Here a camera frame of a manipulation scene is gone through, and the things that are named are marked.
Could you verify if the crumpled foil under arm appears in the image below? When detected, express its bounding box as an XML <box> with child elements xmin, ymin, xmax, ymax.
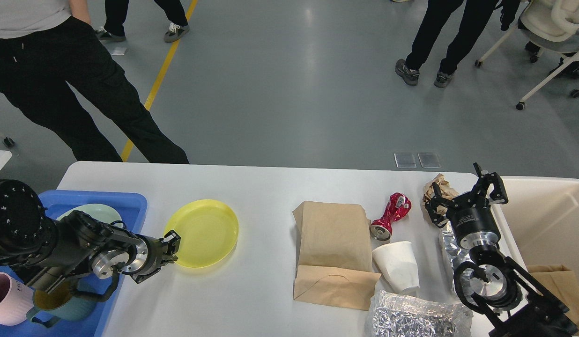
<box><xmin>438</xmin><ymin>222</ymin><xmax>472</xmax><ymax>297</ymax></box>

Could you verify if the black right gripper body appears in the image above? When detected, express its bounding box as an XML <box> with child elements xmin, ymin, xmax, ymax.
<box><xmin>446</xmin><ymin>207</ymin><xmax>501</xmax><ymax>249</ymax></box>

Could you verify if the yellow plastic plate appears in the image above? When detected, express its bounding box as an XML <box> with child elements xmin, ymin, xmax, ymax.
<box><xmin>164</xmin><ymin>200</ymin><xmax>239</xmax><ymax>268</ymax></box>

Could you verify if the white paper cup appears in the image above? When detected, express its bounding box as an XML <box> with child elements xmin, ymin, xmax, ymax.
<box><xmin>371</xmin><ymin>241</ymin><xmax>420</xmax><ymax>295</ymax></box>

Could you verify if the person in grey sneakers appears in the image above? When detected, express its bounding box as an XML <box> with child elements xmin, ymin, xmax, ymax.
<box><xmin>394</xmin><ymin>0</ymin><xmax>500</xmax><ymax>88</ymax></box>

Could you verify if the crumpled brown paper ball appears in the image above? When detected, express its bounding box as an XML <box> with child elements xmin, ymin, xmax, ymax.
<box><xmin>422</xmin><ymin>173</ymin><xmax>459</xmax><ymax>227</ymax></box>

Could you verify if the floor outlet cover left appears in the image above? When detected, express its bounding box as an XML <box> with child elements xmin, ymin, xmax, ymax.
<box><xmin>393</xmin><ymin>152</ymin><xmax>417</xmax><ymax>169</ymax></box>

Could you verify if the seated person in black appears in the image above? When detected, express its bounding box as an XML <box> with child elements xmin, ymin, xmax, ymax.
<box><xmin>494</xmin><ymin>0</ymin><xmax>579</xmax><ymax>78</ymax></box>

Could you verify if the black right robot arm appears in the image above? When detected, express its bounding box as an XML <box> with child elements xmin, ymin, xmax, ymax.
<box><xmin>423</xmin><ymin>163</ymin><xmax>578</xmax><ymax>337</ymax></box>

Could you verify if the pale green plate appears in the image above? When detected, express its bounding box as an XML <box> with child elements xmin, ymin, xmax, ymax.
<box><xmin>56</xmin><ymin>203</ymin><xmax>126</xmax><ymax>228</ymax></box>

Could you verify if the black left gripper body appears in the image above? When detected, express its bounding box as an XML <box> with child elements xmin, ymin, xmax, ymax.
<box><xmin>128</xmin><ymin>234</ymin><xmax>164</xmax><ymax>284</ymax></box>

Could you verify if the floor outlet cover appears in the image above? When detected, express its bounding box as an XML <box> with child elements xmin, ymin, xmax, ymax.
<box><xmin>393</xmin><ymin>152</ymin><xmax>417</xmax><ymax>169</ymax></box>
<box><xmin>417</xmin><ymin>152</ymin><xmax>442</xmax><ymax>169</ymax></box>

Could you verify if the chair caster at left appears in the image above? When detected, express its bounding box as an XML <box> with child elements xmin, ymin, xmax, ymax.
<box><xmin>0</xmin><ymin>132</ymin><xmax>15</xmax><ymax>148</ymax></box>

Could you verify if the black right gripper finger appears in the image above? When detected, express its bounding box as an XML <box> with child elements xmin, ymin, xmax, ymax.
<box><xmin>424</xmin><ymin>182</ymin><xmax>459</xmax><ymax>228</ymax></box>
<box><xmin>466</xmin><ymin>162</ymin><xmax>509</xmax><ymax>207</ymax></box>

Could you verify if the pink ribbed mug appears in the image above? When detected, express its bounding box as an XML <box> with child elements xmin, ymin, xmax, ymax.
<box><xmin>0</xmin><ymin>272</ymin><xmax>33</xmax><ymax>326</ymax></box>

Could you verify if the person walking at top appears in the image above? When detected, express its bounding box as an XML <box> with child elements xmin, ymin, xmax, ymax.
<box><xmin>94</xmin><ymin>0</ymin><xmax>191</xmax><ymax>44</ymax></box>

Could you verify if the white office chair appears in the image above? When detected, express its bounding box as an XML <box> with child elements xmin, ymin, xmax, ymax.
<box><xmin>475</xmin><ymin>0</ymin><xmax>579</xmax><ymax>111</ymax></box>

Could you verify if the teal mug yellow inside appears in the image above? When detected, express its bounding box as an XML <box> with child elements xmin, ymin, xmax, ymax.
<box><xmin>26</xmin><ymin>281</ymin><xmax>97</xmax><ymax>328</ymax></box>

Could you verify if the beige plastic bin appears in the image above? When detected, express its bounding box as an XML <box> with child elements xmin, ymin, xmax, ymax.
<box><xmin>491</xmin><ymin>176</ymin><xmax>579</xmax><ymax>337</ymax></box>

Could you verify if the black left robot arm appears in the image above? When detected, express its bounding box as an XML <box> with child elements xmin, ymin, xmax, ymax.
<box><xmin>0</xmin><ymin>179</ymin><xmax>181</xmax><ymax>302</ymax></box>

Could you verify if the floor outlet cover right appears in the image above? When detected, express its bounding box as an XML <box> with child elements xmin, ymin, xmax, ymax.
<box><xmin>417</xmin><ymin>152</ymin><xmax>442</xmax><ymax>169</ymax></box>

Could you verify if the crumpled foil sheet front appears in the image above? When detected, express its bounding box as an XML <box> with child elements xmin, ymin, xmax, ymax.
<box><xmin>364</xmin><ymin>290</ymin><xmax>473</xmax><ymax>337</ymax></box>

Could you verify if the brown paper bag in bin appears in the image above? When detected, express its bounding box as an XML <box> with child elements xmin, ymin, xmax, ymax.
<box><xmin>527</xmin><ymin>264</ymin><xmax>579</xmax><ymax>323</ymax></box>

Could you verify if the crushed red soda can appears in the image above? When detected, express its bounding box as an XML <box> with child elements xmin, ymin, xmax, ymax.
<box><xmin>369</xmin><ymin>192</ymin><xmax>412</xmax><ymax>241</ymax></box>

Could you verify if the blue plastic tray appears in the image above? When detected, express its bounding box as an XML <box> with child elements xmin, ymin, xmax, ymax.
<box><xmin>0</xmin><ymin>190</ymin><xmax>148</xmax><ymax>337</ymax></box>

